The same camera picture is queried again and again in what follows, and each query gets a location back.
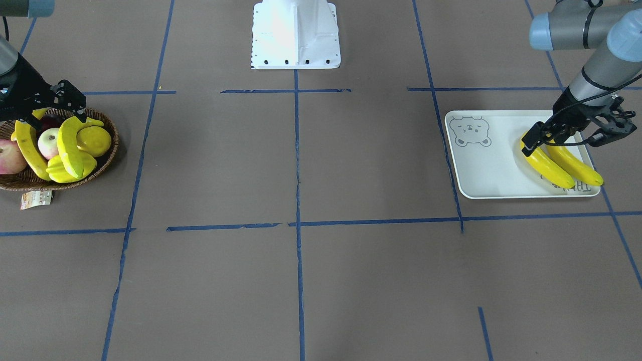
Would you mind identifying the yellow banana curved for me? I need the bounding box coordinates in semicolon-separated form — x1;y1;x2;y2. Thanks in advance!
57;116;104;179

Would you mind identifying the pale pink-white apple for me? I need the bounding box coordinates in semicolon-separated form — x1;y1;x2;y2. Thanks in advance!
38;128;60;160

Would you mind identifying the paper basket label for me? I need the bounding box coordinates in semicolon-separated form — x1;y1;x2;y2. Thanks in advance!
20;190;55;211

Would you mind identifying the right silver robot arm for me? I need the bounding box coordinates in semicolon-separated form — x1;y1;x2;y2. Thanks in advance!
1;1;87;130

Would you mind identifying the dark purple plum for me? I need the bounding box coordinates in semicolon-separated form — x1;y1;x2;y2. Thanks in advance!
40;114;65;132

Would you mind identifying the yellow starfruit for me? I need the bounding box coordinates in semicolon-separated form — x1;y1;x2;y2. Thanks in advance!
46;151;98;184

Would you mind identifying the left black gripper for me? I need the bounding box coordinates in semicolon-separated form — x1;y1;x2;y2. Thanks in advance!
521;88;612;157

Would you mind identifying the yellow lemon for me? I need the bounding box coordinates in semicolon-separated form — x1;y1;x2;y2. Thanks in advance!
76;126;112;158

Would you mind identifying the white bear tray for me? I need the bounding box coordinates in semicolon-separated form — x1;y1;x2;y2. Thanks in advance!
444;110;601;199

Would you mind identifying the red apple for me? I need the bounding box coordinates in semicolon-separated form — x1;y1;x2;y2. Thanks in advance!
1;139;28;174

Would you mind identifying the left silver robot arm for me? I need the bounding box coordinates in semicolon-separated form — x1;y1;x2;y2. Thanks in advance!
521;1;641;157

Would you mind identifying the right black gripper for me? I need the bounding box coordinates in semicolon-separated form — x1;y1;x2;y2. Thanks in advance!
1;54;87;132

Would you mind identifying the yellow banana carried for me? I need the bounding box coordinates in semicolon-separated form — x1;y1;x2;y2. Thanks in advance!
546;145;604;187

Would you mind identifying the white pedestal column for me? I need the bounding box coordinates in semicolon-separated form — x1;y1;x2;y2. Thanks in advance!
251;1;342;69

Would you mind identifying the brown wicker basket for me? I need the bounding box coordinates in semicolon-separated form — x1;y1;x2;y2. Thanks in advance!
2;108;121;192

